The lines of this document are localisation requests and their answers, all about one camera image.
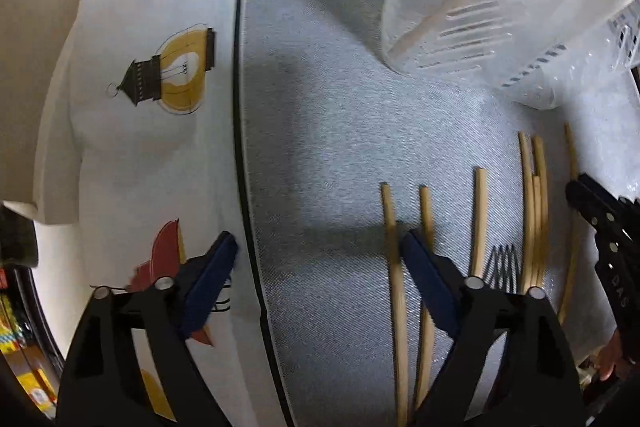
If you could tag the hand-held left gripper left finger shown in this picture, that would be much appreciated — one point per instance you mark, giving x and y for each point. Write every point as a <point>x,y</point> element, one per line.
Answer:
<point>212,277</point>

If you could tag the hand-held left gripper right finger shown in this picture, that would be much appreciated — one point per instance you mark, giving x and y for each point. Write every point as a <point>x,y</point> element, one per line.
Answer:
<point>430,282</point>

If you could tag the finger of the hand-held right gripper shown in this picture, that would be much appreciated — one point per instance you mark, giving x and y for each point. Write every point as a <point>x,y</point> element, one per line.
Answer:
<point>595,202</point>

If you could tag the bunch of wooden chopsticks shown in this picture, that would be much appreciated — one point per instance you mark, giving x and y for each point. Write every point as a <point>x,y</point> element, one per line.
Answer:
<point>527,207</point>

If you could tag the black fork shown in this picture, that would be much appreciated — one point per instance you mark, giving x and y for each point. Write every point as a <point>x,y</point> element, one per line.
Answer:
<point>502,282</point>

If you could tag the person's right hand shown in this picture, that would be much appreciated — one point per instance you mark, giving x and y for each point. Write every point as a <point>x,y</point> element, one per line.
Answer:
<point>611,357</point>

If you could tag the white lantern-print cover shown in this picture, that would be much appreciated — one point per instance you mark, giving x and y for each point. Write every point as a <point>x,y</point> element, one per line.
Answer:
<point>150,157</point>

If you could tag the grey woven mat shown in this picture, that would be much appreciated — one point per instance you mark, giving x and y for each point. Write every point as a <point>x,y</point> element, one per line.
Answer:
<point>325,157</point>

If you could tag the white plastic basket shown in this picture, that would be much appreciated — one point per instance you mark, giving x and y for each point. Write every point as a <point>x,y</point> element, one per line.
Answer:
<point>625,37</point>

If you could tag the colourful packaged goods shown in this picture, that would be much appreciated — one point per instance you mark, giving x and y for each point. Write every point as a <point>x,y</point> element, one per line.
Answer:
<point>30,382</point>

